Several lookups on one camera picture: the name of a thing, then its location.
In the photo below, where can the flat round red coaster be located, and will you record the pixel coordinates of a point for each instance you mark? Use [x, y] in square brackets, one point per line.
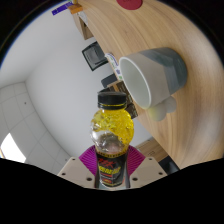
[130, 4]

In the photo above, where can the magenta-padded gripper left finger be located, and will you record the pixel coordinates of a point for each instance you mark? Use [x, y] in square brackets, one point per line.
[78, 170]

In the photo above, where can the white and green leaflet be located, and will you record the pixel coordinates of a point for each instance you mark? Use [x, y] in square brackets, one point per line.
[114, 65]

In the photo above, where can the black mesh-back office chair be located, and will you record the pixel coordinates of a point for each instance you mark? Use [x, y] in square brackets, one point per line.
[95, 56]

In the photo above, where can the orange box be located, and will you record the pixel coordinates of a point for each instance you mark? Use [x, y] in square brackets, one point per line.
[76, 9]

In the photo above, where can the white and grey mug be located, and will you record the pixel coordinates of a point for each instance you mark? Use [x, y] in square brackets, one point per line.
[156, 73]

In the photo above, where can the rectangular ceiling light panel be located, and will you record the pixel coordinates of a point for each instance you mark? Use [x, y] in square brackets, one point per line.
[12, 149]

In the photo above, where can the small dark brown box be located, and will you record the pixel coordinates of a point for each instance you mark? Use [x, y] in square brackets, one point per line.
[132, 110]

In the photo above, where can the low wooden side desk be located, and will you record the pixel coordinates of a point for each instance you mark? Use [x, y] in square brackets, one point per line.
[84, 28]

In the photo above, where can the clear black-capped drink bottle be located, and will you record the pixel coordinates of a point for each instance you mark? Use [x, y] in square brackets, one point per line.
[111, 130]

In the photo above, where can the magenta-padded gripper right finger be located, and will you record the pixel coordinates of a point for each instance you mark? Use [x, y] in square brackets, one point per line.
[145, 170]

